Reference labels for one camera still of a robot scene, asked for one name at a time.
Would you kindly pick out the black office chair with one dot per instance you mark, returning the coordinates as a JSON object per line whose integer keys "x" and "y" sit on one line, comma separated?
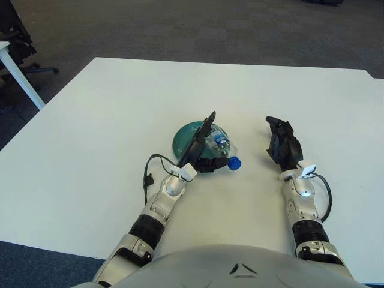
{"x": 18, "y": 51}

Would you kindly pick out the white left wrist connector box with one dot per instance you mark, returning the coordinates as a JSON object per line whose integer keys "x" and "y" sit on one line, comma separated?
{"x": 187, "y": 172}

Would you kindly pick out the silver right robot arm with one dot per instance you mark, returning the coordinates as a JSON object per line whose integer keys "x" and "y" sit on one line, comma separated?
{"x": 303, "y": 210}

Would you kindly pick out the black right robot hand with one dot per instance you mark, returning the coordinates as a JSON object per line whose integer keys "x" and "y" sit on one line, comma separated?
{"x": 291, "y": 150}

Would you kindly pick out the clear bottle with blue cap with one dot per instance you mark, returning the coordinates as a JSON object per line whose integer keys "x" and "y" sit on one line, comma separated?
{"x": 220, "y": 144}

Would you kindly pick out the white desk leg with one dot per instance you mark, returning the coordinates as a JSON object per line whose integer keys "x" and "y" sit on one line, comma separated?
{"x": 27, "y": 87}

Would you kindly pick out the white right wrist connector box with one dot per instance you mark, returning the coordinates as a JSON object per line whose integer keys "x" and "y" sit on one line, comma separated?
{"x": 307, "y": 168}

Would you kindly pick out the grey robot torso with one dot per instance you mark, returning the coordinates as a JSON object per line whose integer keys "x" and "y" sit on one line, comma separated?
{"x": 234, "y": 270}

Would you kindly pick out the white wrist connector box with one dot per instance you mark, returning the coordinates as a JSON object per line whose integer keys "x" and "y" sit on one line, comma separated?
{"x": 307, "y": 168}
{"x": 187, "y": 172}

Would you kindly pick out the teal round plate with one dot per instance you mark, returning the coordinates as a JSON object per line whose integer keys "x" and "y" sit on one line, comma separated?
{"x": 184, "y": 138}

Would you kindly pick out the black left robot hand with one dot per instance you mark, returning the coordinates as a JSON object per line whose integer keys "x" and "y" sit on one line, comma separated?
{"x": 195, "y": 147}

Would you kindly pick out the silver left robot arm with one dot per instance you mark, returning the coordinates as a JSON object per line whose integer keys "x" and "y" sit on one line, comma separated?
{"x": 156, "y": 207}

